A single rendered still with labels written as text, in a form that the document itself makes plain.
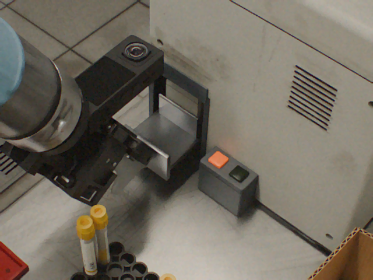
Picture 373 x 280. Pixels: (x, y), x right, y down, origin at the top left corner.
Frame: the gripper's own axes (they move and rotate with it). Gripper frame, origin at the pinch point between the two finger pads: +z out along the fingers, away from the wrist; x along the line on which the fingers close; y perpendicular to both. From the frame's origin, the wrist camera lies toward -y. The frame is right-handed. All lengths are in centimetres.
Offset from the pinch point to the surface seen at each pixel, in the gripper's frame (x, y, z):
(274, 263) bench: 18.0, 1.6, 4.5
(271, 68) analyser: 11.0, -12.9, -10.9
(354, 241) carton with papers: 25.4, -4.4, -7.1
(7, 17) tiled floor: -119, -9, 112
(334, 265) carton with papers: 25.3, -1.6, -8.2
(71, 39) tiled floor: -97, -15, 115
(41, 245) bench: -1.9, 14.5, -2.9
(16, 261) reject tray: -2.1, 17.1, -4.8
